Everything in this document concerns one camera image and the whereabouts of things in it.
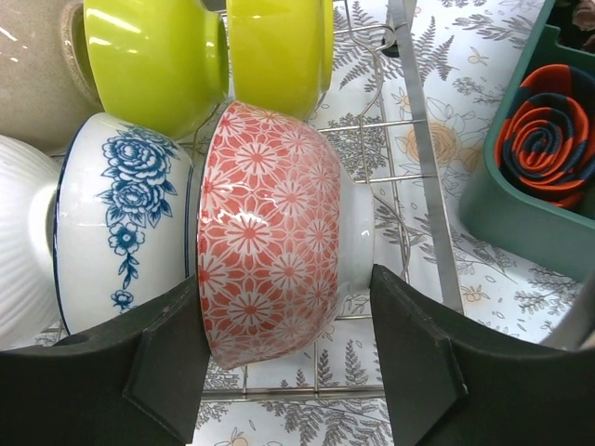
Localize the lime green bowl left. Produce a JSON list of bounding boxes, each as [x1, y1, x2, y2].
[[84, 0, 229, 139]]

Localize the pink black rolled tie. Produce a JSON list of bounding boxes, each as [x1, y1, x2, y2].
[[556, 0, 594, 54]]

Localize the floral table mat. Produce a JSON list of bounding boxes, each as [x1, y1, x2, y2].
[[193, 1, 579, 445]]

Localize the beige floral bowl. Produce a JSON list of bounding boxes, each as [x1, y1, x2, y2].
[[1, 0, 103, 154]]

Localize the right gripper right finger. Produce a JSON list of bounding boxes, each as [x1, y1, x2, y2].
[[370, 265, 594, 445]]

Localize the lime green bowl right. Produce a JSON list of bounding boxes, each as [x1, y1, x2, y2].
[[226, 0, 334, 120]]

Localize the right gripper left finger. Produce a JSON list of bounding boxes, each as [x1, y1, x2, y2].
[[1, 277, 209, 445]]

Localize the red pattern bowl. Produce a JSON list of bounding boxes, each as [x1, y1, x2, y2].
[[197, 101, 375, 369]]

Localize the lime green bowl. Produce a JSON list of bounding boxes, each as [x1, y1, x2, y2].
[[84, 0, 229, 139], [226, 0, 334, 120]]

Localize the green divided organizer tray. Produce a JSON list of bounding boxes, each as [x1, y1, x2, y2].
[[459, 1, 594, 282]]

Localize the orange navy rolled tie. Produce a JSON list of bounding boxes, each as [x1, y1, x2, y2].
[[494, 63, 594, 209]]

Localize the steel two-tier dish rack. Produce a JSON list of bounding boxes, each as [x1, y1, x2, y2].
[[32, 0, 595, 403]]

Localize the blue floral white bowl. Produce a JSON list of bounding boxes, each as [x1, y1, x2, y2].
[[53, 112, 200, 335]]

